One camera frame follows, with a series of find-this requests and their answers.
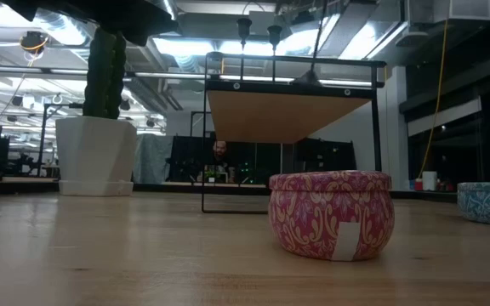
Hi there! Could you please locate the dark green cactus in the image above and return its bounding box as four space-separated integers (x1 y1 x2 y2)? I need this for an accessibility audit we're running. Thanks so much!
82 25 128 120

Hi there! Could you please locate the blue patterned candle tin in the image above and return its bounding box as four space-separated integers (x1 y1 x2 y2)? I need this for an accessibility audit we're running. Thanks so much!
456 181 490 227

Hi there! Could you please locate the grey covered cabinet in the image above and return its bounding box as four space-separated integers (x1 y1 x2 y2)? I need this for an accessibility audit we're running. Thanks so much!
133 133 174 184

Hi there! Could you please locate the black ceiling cable reel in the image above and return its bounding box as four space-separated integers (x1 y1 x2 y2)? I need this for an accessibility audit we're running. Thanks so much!
19 30 49 55

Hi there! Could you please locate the white faceted plant pot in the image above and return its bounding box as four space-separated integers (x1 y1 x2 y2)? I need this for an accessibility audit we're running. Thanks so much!
54 115 139 197

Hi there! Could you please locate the yellow cable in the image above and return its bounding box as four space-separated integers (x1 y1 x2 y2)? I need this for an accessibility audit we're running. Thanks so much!
417 19 449 179

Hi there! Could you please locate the white ceiling air unit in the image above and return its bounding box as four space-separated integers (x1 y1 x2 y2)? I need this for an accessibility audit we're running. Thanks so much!
406 0 490 26

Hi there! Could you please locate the pink patterned candle tin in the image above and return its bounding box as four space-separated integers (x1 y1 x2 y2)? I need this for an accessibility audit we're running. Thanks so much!
267 169 396 263

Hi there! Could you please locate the black aluminium rig frame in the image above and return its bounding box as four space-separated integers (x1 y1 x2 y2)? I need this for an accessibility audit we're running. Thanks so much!
0 177 459 204

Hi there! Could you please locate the person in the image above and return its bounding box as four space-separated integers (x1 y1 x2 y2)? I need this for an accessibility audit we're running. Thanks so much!
204 139 237 184

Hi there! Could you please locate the wooden shelf riser black frame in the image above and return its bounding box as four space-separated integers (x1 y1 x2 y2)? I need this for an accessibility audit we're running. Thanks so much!
200 50 389 216

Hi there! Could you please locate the black desk partition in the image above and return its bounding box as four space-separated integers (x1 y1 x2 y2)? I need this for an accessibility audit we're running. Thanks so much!
167 134 359 184

